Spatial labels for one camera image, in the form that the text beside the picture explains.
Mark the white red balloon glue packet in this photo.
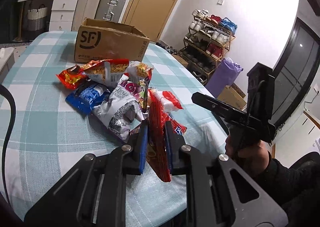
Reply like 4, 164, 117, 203
152, 89, 183, 113

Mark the right hand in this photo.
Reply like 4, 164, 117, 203
225, 135, 270, 176

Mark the silver white snack bag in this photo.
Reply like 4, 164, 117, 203
93, 84, 144, 143

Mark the purple bag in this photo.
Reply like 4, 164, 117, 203
206, 57, 244, 98

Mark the blue snack packet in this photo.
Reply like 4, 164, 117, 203
66, 82, 111, 115

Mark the orange noodle snack bag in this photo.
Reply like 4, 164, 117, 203
80, 59, 129, 88

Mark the shoe rack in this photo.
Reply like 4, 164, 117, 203
178, 9, 238, 85

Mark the red yellow snack packet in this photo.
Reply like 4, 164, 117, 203
56, 65, 88, 90

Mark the SF cardboard box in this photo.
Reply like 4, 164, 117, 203
74, 19, 150, 63

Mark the silver suitcase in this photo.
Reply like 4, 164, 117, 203
95, 0, 126, 22

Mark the beige suitcase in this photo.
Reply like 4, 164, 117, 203
71, 0, 100, 31

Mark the woven laundry basket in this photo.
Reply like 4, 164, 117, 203
27, 4, 48, 32

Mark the black cable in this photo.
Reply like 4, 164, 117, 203
0, 84, 17, 205

